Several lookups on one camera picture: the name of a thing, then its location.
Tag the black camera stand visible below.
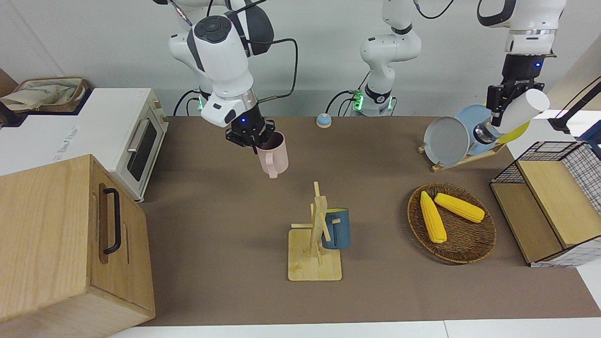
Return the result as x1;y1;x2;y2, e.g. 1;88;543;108
547;77;601;134

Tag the grey plate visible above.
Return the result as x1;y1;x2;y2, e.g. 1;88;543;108
424;116;470;168

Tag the black base cable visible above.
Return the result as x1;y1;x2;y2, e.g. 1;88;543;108
325;89;360;116
173;89;203;116

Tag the pink mug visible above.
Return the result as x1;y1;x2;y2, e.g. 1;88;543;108
256;131;289;179

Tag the white toaster oven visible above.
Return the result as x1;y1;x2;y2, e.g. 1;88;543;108
0;88;170;203

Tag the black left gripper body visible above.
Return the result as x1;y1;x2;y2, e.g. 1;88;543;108
486;54;545;106

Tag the yellow corn cob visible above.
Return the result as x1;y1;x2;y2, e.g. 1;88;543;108
434;192;485;223
420;191;447;244

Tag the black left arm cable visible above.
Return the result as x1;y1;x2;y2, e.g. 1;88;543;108
413;0;456;20

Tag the black cabinet handle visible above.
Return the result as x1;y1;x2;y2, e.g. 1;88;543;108
103;188;122;255

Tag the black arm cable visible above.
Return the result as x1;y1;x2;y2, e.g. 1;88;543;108
171;0;299;106
413;0;456;20

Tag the wire grid wooden shelf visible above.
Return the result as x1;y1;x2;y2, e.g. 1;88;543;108
490;141;601;268

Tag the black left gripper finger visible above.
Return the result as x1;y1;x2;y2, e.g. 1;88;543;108
486;96;505;126

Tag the wooden mug tree stand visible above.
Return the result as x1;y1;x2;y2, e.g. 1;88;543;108
288;181;343;282

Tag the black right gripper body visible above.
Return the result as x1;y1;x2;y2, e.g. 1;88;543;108
225;104;276;147

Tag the light blue plate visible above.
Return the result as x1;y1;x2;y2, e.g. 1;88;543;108
455;104;498;156

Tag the dark blue mug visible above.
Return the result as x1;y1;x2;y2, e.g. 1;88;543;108
322;208;351;250

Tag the white oven door handle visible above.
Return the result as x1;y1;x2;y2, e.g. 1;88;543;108
127;118;151;153

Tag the wooden cabinet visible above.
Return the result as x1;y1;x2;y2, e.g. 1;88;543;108
0;154;156;338

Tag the wooden plate rack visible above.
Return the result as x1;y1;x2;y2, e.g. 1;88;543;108
418;141;507;173

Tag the brown wicker basket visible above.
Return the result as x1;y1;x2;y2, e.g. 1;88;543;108
407;183;497;264

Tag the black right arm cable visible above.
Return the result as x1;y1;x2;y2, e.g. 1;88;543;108
171;0;299;106

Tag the yellow plate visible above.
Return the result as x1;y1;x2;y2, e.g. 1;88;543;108
498;120;531;145

